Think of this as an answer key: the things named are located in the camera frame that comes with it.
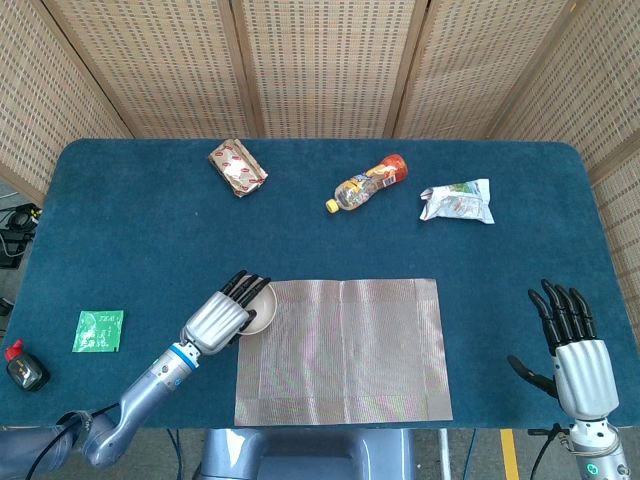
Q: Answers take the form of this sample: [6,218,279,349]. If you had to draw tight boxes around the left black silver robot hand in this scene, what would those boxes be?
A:
[179,269,272,357]

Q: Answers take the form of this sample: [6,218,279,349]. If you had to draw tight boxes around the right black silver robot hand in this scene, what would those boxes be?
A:
[507,278,621,419]

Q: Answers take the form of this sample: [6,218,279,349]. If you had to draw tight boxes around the white bowl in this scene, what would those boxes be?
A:
[237,282,279,337]

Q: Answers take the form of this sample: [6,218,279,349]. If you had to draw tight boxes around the brown woven placemat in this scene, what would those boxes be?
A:
[233,278,454,427]

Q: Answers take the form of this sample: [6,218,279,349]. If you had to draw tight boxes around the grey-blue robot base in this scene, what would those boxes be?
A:
[193,428,417,480]

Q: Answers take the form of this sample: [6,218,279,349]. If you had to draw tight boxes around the blue felt table cover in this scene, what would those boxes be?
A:
[0,138,634,432]

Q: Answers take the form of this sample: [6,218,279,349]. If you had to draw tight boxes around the green tea packet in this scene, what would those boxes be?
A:
[71,309,125,354]

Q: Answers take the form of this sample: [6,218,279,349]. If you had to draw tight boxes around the gold crumpled snack wrapper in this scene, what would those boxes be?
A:
[207,138,269,199]

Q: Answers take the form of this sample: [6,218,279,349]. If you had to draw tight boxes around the bamboo screen panel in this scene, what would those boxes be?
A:
[589,149,640,321]
[229,0,431,140]
[487,0,640,181]
[0,0,134,206]
[42,0,261,140]
[384,0,576,140]

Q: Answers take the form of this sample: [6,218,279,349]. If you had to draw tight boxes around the white table leg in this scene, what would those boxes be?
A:
[437,428,452,480]

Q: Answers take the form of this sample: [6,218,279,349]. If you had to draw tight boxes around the small black bottle red cap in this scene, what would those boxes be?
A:
[4,338,51,393]

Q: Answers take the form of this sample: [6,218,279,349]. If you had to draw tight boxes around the plastic bottle orange label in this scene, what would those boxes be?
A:
[325,153,408,215]

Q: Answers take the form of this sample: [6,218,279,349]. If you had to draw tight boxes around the white crumpled snack bag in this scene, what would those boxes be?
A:
[418,178,496,225]

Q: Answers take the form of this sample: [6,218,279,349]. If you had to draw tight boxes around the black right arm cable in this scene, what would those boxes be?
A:
[529,423,561,480]

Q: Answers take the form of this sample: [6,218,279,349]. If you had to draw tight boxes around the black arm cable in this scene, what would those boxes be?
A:
[529,423,561,480]
[29,403,121,480]

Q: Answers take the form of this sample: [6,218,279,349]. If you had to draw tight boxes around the blue cable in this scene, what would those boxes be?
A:
[462,429,479,480]
[167,428,185,480]

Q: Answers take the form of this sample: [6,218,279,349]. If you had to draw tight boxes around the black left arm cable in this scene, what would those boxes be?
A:
[29,403,121,480]

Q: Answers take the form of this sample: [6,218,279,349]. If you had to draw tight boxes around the black cables on floor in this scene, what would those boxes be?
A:
[0,203,42,269]

